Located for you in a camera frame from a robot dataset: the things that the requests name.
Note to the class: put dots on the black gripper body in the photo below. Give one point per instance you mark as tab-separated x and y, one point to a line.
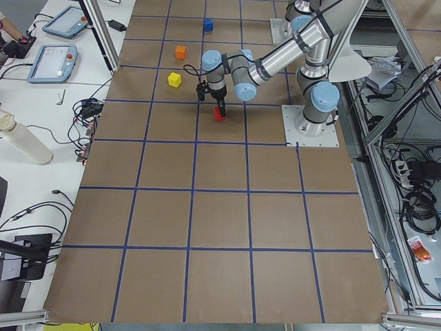
218	94

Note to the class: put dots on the red wooden block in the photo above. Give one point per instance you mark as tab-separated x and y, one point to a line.
217	118

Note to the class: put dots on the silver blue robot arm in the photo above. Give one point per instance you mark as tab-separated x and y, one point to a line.
299	14
247	73

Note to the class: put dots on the yellow wooden block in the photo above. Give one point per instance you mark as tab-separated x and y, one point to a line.
174	79

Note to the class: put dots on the orange wooden block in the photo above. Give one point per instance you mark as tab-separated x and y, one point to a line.
180	52

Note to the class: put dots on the blue wooden block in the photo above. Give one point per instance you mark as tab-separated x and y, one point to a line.
208	25

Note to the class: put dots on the black power adapter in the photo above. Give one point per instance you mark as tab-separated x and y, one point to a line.
116	25

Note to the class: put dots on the metal hex key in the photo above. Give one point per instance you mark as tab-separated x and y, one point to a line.
61	98

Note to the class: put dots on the far blue teach pendant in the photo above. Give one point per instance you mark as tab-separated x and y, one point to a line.
67	24

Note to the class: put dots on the blue teach pendant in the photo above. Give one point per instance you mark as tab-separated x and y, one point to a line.
53	64
67	24

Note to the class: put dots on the crumpled white paper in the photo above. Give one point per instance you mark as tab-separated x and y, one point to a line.
383	71

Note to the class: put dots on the near blue teach pendant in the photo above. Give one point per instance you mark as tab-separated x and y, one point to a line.
53	64

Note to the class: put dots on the white power strip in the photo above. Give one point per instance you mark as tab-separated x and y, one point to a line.
402	173

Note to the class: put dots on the black joystick controller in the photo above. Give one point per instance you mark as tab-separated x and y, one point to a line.
17	49

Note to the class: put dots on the black monitor stand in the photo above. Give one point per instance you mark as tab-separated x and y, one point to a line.
25	258

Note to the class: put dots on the red snack packet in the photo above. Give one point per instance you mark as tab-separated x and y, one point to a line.
421	254

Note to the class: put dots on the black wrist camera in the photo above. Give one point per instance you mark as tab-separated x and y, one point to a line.
202	89

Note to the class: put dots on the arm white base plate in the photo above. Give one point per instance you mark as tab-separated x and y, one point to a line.
301	133
280	32

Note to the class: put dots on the aluminium frame post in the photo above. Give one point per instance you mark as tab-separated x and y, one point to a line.
101	34

